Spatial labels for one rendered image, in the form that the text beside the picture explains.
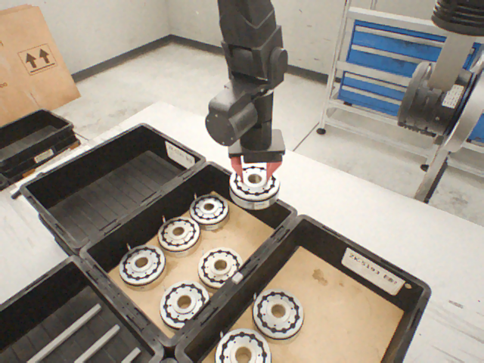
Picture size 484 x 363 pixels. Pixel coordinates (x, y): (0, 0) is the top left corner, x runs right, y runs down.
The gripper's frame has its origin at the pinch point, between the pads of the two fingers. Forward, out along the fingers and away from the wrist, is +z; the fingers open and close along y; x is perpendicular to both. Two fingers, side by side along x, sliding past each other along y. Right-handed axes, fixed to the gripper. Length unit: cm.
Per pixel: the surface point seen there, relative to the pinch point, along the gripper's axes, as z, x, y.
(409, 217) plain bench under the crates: 37, 15, 53
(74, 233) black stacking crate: 22, 6, -46
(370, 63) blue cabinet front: 46, 151, 93
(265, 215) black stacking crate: 19.6, 5.7, 3.6
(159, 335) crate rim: 11.6, -25.1, -18.7
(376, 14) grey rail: 17, 153, 91
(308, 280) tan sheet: 22.4, -11.8, 11.2
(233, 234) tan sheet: 22.4, 2.7, -5.1
